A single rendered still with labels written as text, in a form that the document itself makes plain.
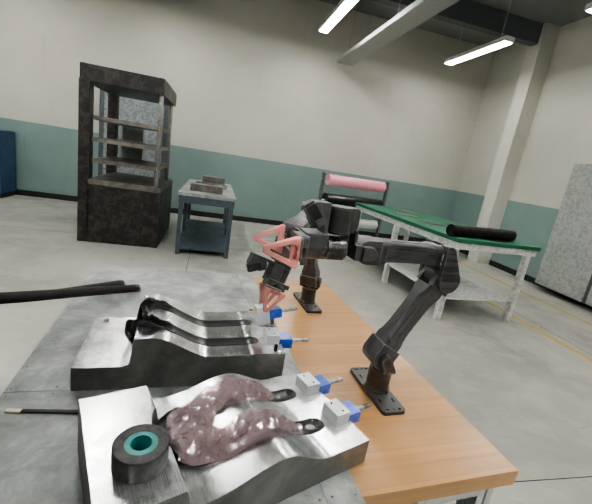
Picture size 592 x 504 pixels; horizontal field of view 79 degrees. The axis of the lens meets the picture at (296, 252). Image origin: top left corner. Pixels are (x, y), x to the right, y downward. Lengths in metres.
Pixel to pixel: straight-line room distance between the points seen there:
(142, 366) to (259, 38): 7.18
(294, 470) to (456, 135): 8.68
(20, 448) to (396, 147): 8.03
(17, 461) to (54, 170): 7.33
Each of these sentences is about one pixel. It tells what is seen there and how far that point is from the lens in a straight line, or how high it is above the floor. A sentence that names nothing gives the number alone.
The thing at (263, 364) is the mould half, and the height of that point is 0.86.
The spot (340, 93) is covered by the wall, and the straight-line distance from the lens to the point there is 7.94.
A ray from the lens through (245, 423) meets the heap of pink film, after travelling 0.74.
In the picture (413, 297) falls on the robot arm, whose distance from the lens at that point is 1.01.
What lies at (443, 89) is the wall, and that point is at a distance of 8.94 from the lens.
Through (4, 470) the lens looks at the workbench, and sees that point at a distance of 0.87.
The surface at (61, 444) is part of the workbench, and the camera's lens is 0.89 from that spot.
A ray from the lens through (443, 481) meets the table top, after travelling 0.93.
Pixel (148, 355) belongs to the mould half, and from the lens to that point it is 0.95.
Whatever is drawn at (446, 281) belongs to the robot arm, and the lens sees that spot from 1.00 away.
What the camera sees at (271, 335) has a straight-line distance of 1.01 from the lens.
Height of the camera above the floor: 1.38
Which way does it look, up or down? 14 degrees down
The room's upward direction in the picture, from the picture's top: 9 degrees clockwise
